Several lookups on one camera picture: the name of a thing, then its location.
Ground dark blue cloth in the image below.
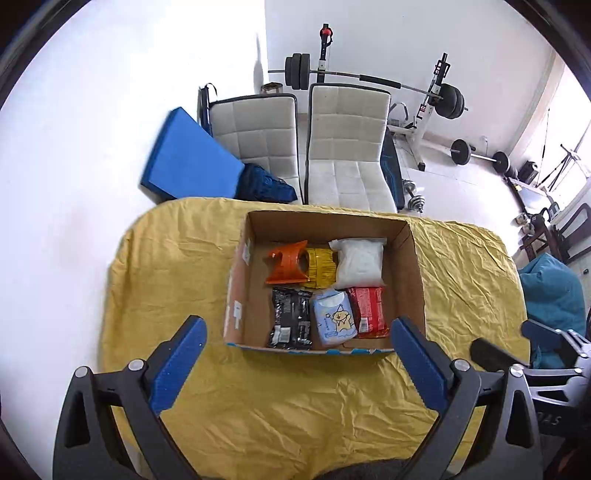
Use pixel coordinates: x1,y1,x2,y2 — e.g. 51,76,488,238
235,163,297,204

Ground short barbell on floor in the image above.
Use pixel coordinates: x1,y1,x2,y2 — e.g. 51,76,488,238
450,139,511,175

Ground black blue bench pad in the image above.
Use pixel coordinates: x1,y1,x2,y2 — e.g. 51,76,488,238
380,129,406,211

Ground right white padded chair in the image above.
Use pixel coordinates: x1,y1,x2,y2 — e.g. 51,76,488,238
304,83,398,213

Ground left white padded chair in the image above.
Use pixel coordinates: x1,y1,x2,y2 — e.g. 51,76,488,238
209,93,304,204

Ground red snack packet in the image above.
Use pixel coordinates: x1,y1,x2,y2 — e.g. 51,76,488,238
348,287,390,339

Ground yellow tablecloth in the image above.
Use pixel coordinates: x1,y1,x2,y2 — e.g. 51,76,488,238
100,198,529,479

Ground chrome dumbbell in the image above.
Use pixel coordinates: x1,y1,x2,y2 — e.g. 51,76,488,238
402,179,426,214

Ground blue tissue pack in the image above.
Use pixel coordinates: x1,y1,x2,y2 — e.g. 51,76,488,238
311,289,358,347

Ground dark wooden chair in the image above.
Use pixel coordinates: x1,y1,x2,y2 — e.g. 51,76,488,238
520,203,590,265

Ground long barbell with plates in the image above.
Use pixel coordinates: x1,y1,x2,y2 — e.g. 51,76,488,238
269,52,468,120

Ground blue foam mat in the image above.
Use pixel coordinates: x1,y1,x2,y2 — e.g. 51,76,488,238
140,107,245,201

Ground black snack packet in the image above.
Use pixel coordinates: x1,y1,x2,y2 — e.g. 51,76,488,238
267,287,312,350

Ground black tripod stand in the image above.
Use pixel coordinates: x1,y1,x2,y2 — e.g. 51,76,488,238
541,144,590,193

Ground white padded chair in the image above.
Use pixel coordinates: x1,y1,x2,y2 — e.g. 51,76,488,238
209,93,304,204
304,83,398,213

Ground teal blanket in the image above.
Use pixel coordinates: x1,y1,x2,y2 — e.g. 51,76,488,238
519,253,590,369

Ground white powder bag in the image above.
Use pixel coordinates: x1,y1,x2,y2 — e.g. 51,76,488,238
329,238,387,289

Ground white weight bench rack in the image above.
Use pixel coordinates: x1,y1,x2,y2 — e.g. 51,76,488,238
388,52,451,171

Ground open cardboard box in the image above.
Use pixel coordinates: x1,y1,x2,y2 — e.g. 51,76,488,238
223,210,426,353

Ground yellow snack packet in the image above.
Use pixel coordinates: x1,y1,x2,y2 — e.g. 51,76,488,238
304,247,337,290

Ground orange snack packet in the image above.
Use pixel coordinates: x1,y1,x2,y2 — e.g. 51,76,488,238
266,240,308,285

